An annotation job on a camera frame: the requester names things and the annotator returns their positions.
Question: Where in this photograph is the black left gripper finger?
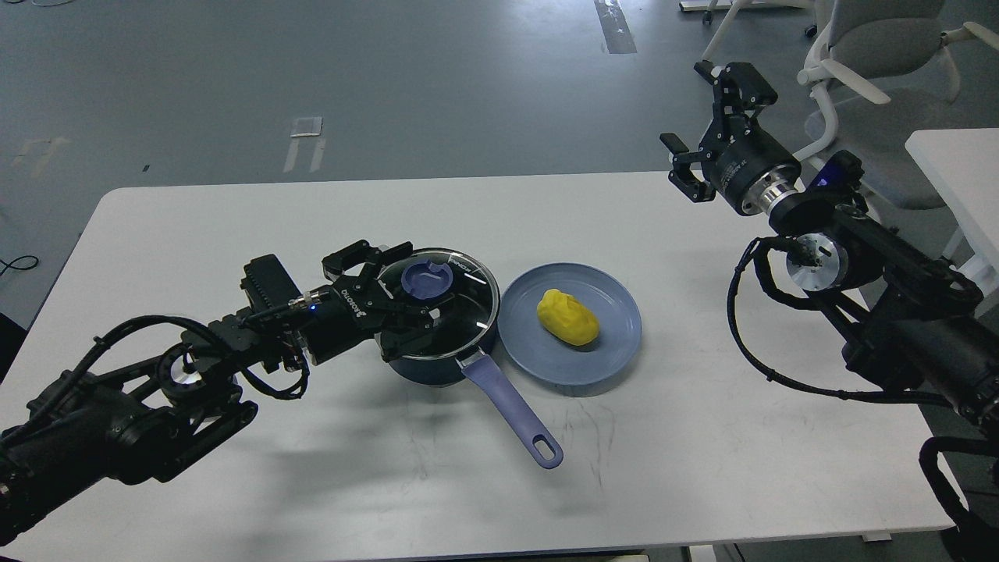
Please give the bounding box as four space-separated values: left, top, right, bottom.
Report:
378 301 457 363
322 240 414 288

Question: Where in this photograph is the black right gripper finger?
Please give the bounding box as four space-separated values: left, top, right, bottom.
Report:
695 62 778 130
659 133 720 203

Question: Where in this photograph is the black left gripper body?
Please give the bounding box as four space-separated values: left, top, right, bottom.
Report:
300 283 390 365

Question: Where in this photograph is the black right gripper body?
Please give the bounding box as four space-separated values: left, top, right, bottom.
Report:
700 117 802 216

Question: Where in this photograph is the glass pot lid purple knob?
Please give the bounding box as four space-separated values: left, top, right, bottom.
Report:
373 247 501 361

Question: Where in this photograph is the yellow potato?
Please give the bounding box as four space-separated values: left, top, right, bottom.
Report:
536 288 600 347

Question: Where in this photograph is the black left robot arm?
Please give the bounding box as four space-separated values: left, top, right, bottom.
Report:
1 240 456 544

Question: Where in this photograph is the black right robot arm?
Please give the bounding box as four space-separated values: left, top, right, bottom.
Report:
660 60 998 561

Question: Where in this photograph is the white rolling chair base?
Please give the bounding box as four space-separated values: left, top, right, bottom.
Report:
679 1 833 76

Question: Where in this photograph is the blue plate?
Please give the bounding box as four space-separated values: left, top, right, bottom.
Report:
497 262 642 396

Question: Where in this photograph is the grey office chair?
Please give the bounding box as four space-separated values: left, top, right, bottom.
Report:
796 1 997 213

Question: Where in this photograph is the white side table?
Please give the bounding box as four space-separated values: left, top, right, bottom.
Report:
905 128 998 332

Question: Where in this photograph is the dark blue saucepan purple handle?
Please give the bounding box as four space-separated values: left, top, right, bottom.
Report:
375 247 564 470

